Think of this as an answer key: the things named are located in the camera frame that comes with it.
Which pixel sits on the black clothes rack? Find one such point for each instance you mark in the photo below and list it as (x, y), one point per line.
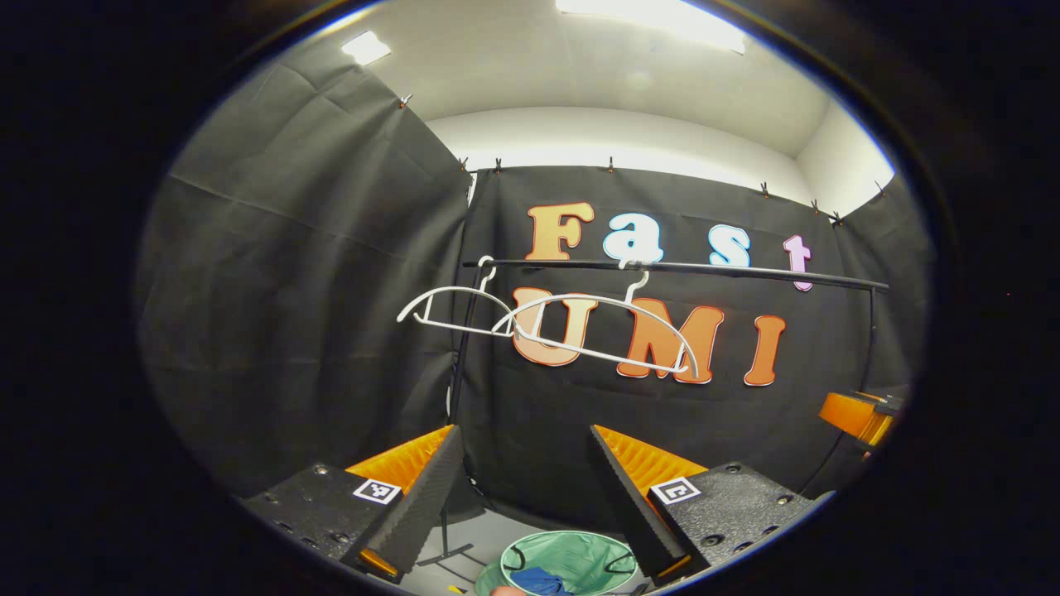
(745, 271)

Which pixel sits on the small ceiling light panel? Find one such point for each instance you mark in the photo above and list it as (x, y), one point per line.
(366, 47)

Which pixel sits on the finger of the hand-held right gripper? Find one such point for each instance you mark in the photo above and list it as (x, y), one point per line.
(845, 412)

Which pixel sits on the green laundry hamper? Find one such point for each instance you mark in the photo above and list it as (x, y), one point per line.
(571, 556)

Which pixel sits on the white plastic hanger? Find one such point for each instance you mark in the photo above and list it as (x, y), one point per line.
(596, 300)
(451, 290)

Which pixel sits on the black backdrop cloth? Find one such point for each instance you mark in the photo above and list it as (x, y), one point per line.
(290, 331)

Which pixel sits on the long ceiling light panel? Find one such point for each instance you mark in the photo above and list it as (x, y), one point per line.
(654, 18)

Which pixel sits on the row of cloth clips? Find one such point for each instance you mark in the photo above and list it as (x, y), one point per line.
(611, 164)

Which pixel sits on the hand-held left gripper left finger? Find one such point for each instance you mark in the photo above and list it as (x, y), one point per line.
(414, 505)

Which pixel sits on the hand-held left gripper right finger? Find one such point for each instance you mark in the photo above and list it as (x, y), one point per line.
(633, 505)

